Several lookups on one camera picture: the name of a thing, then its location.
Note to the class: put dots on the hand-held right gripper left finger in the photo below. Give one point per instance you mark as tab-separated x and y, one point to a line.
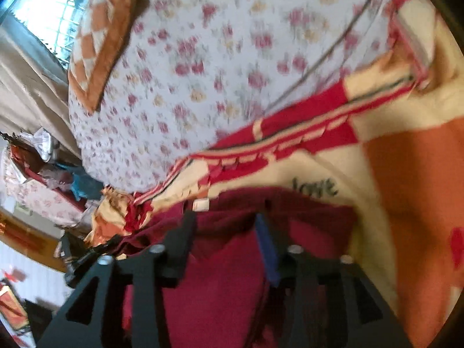
183	241

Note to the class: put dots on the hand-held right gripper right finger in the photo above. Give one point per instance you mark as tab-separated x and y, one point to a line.
267	252

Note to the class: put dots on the maroon garment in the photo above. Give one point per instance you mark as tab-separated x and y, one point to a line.
224	297

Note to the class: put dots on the teal cloth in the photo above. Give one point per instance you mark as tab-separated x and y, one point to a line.
85	186

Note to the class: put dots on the floral covered furniture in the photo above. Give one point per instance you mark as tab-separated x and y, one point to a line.
36	192

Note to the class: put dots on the red box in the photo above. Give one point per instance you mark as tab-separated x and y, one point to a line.
12	301

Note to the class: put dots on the red orange cream printed blanket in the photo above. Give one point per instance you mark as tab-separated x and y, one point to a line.
406	174

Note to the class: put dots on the floral bed sheet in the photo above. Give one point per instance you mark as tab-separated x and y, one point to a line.
217	79

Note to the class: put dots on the beige curtain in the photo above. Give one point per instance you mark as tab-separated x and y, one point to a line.
32	90

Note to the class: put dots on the orange checkered pillow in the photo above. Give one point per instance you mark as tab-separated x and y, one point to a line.
103	32

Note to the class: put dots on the window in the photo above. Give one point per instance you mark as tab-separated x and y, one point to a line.
54	3

